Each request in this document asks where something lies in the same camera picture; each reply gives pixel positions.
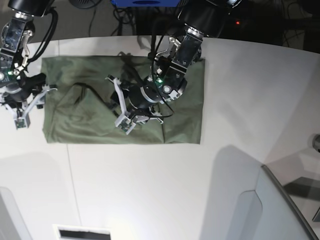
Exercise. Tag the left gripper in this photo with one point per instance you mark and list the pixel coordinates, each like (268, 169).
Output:
(144, 94)

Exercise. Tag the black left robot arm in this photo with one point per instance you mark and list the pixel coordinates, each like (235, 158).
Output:
(198, 19)

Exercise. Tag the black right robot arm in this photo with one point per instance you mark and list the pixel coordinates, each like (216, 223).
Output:
(17, 33)

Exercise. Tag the green t-shirt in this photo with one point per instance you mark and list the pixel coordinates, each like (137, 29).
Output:
(79, 110)

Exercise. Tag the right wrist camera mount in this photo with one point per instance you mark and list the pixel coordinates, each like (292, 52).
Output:
(20, 112)

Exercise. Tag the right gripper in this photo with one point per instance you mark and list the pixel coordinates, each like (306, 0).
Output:
(17, 89)

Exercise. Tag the grey monitor edge panel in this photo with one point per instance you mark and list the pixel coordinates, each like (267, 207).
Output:
(311, 235)

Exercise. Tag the blue bin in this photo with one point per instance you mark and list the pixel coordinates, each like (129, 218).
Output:
(145, 3)

